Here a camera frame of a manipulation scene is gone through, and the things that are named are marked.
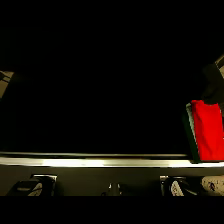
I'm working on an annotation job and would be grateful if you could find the silver frame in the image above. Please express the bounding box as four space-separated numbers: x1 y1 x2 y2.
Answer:
0 151 224 197

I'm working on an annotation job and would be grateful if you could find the white garment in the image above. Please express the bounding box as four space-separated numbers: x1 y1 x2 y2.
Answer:
185 102 201 158

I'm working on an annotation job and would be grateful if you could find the red T-shirt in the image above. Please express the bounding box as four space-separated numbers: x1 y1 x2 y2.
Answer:
190 99 224 163

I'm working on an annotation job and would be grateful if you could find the black garment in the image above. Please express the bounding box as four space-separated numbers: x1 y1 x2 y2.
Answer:
200 63 224 106

